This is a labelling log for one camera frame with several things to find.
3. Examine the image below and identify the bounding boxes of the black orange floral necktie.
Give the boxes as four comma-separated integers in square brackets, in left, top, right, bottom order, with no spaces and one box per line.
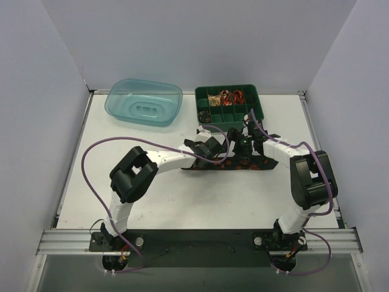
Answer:
[183,155,278,171]

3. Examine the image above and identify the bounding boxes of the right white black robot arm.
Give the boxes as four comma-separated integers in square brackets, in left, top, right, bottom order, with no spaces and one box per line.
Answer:
[223,120,338,247]

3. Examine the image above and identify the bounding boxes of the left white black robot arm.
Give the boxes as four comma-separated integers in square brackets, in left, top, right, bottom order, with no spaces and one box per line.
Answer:
[100,136,227,246]

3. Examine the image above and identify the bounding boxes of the green compartment organizer tray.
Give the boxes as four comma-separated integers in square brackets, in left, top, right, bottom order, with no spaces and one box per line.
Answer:
[194,84,264,132]

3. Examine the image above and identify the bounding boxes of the dark rolled tie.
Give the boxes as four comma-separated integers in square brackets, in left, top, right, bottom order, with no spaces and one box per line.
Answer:
[198,110,212,124]

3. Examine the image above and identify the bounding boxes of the red black rolled tie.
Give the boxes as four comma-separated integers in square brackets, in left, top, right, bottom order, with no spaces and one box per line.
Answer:
[219,89,233,106]

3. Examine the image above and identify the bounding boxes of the beige patterned rolled tie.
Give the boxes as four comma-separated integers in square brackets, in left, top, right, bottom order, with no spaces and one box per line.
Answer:
[208,94,221,107]

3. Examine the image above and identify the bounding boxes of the orange red rolled tie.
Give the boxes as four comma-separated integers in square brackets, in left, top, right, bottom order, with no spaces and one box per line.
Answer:
[232,89,245,105]

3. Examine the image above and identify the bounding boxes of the teal transparent plastic tub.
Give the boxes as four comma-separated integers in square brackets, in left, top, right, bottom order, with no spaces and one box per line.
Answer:
[105,79,183,127]

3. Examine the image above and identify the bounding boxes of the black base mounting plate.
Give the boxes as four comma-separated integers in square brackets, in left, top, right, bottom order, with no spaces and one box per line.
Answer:
[89,229,308,271]

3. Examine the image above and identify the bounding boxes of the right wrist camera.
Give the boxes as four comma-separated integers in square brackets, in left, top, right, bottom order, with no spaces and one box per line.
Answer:
[242,114,262,137]

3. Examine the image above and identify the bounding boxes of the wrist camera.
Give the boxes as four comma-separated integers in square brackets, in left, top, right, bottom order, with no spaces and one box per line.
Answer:
[194,126,212,142]
[242,114,262,137]

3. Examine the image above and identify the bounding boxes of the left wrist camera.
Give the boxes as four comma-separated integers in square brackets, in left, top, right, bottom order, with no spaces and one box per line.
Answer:
[194,126,212,142]

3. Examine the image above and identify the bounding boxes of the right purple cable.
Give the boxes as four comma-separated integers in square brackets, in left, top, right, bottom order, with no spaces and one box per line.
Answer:
[243,109,334,276]

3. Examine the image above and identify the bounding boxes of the aluminium extrusion rail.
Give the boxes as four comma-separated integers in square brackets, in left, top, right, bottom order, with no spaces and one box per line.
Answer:
[37,229,363,256]

